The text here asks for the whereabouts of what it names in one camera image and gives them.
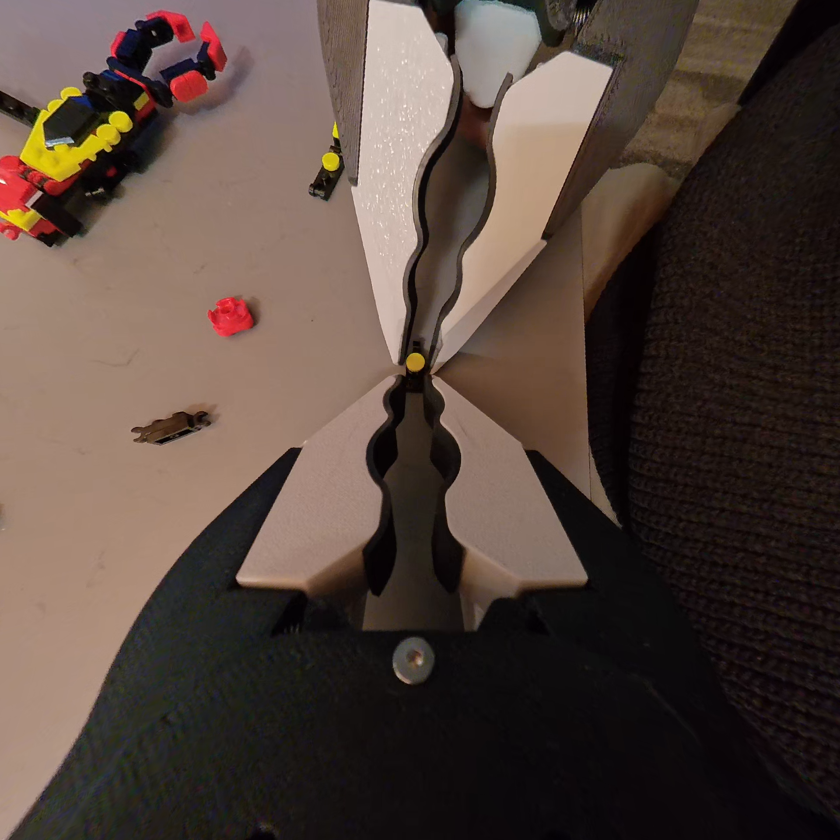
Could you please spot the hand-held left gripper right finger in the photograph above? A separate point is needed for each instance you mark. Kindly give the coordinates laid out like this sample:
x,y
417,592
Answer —
x,y
512,518

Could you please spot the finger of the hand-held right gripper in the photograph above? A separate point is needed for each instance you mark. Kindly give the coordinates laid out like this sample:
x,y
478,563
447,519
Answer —
x,y
394,131
544,144

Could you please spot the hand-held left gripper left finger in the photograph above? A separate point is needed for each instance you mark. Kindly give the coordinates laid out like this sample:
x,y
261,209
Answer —
x,y
315,518

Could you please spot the black yellow lego leg segment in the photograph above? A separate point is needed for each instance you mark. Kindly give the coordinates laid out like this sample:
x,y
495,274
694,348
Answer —
x,y
328,159
415,361

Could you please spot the black yellow red lego model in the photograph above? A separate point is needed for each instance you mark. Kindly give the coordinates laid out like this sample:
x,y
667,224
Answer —
x,y
46,157

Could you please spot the red round lego piece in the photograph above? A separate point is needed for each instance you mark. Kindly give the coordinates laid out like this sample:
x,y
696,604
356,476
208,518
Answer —
x,y
229,317

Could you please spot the person's black knit clothing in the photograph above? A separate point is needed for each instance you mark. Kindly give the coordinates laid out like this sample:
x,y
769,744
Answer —
x,y
735,459

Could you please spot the black bracket lego piece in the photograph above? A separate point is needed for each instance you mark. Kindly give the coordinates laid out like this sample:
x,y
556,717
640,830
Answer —
x,y
172,428

